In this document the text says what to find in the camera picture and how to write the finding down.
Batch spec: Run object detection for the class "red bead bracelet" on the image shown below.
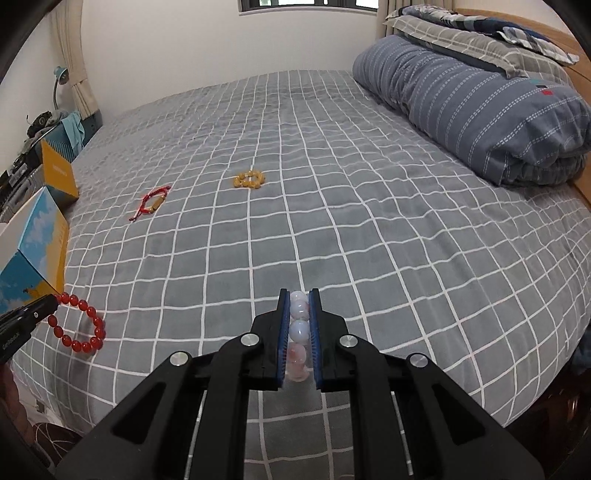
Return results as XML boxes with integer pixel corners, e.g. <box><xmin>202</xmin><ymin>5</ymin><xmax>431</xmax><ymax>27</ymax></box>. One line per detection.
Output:
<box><xmin>46</xmin><ymin>292</ymin><xmax>107</xmax><ymax>354</ymax></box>

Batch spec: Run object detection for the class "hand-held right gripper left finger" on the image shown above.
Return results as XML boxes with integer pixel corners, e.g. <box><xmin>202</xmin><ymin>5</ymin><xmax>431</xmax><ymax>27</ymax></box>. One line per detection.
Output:
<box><xmin>54</xmin><ymin>287</ymin><xmax>291</xmax><ymax>480</ymax></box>

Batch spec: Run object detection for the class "dark patterned cloth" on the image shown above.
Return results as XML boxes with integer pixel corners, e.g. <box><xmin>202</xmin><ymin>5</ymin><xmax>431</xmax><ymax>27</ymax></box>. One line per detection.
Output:
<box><xmin>18</xmin><ymin>420</ymin><xmax>88</xmax><ymax>480</ymax></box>

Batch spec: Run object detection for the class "dark framed window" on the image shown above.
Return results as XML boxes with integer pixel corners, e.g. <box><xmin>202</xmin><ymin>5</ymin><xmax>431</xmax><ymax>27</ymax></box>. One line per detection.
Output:
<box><xmin>238</xmin><ymin>0</ymin><xmax>380</xmax><ymax>16</ymax></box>

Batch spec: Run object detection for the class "dark desk clutter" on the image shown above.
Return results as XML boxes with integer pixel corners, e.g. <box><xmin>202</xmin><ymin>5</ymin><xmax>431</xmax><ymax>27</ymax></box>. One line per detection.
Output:
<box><xmin>25</xmin><ymin>110</ymin><xmax>63</xmax><ymax>139</ymax></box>

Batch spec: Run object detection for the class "folded blue striped duvet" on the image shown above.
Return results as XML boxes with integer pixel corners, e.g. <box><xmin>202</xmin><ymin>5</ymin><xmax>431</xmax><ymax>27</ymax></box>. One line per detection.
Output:
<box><xmin>352</xmin><ymin>34</ymin><xmax>591</xmax><ymax>188</ymax></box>

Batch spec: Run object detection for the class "grey checked pillow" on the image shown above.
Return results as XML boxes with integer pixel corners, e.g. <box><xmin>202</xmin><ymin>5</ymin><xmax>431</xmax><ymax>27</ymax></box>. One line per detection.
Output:
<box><xmin>383</xmin><ymin>7</ymin><xmax>573</xmax><ymax>86</ymax></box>

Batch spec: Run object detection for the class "yellow bead bracelet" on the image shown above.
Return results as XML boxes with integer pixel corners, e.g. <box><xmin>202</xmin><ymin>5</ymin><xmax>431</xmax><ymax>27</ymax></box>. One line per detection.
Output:
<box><xmin>233</xmin><ymin>170</ymin><xmax>267</xmax><ymax>189</ymax></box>

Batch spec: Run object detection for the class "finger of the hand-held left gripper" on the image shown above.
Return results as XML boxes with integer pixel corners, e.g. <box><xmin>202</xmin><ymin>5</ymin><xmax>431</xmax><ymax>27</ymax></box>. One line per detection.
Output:
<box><xmin>0</xmin><ymin>303</ymin><xmax>58</xmax><ymax>340</ymax></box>
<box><xmin>0</xmin><ymin>295</ymin><xmax>58</xmax><ymax>324</ymax></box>

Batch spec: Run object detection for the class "pink bead bracelet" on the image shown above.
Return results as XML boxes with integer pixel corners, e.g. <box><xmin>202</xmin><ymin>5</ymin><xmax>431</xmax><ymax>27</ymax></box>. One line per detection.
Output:
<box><xmin>287</xmin><ymin>290</ymin><xmax>311</xmax><ymax>383</ymax></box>

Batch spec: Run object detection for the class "navy plaid pillow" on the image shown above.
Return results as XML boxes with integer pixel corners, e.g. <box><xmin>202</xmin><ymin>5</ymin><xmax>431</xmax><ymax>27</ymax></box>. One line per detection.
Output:
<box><xmin>496</xmin><ymin>16</ymin><xmax>580</xmax><ymax>65</ymax></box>

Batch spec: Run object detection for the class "blue ribbed suitcase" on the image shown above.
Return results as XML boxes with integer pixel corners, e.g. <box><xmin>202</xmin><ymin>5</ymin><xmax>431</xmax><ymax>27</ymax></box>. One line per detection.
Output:
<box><xmin>46</xmin><ymin>121</ymin><xmax>79</xmax><ymax>162</ymax></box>

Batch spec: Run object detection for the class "blue desk lamp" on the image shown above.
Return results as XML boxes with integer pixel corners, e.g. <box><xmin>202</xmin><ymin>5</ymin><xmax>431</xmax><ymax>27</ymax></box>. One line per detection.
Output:
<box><xmin>52</xmin><ymin>66</ymin><xmax>70</xmax><ymax>112</ymax></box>

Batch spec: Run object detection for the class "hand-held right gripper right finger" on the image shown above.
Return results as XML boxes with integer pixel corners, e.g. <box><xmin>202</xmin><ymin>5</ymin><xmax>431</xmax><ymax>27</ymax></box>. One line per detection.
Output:
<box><xmin>308</xmin><ymin>288</ymin><xmax>555</xmax><ymax>480</ymax></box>

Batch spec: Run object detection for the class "person's left hand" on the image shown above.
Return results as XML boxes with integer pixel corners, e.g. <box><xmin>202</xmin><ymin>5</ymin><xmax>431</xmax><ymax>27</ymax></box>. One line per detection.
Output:
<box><xmin>0</xmin><ymin>362</ymin><xmax>26</xmax><ymax>418</ymax></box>

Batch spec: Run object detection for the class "teal cloth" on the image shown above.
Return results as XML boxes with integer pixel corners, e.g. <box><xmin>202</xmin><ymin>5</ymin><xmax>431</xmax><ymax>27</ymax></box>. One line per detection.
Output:
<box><xmin>60</xmin><ymin>111</ymin><xmax>86</xmax><ymax>153</ymax></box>

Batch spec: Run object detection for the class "wooden headboard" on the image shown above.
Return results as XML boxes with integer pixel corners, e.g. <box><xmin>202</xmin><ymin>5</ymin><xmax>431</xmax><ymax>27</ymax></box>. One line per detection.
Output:
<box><xmin>455</xmin><ymin>8</ymin><xmax>591</xmax><ymax>204</ymax></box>

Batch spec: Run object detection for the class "blue cloth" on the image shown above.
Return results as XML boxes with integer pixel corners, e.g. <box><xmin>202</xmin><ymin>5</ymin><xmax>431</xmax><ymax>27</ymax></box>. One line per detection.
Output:
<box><xmin>570</xmin><ymin>342</ymin><xmax>591</xmax><ymax>374</ymax></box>

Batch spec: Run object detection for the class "grey ribbed suitcase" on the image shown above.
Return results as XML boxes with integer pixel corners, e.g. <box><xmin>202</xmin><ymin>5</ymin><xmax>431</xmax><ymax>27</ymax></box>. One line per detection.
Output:
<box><xmin>0</xmin><ymin>164</ymin><xmax>47</xmax><ymax>222</ymax></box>

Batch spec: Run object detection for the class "orange cardboard box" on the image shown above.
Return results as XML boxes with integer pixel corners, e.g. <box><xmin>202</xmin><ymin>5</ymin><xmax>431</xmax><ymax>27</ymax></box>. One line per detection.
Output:
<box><xmin>41</xmin><ymin>139</ymin><xmax>80</xmax><ymax>208</ymax></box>

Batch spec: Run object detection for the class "small red cord bracelet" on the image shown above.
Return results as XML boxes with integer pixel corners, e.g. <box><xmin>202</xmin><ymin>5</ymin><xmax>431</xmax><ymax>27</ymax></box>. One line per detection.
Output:
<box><xmin>129</xmin><ymin>185</ymin><xmax>171</xmax><ymax>222</ymax></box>

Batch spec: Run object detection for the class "blue and yellow cardboard box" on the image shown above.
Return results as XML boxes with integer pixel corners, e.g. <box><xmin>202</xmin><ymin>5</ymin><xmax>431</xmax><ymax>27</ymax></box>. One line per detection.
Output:
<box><xmin>0</xmin><ymin>186</ymin><xmax>70</xmax><ymax>315</ymax></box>

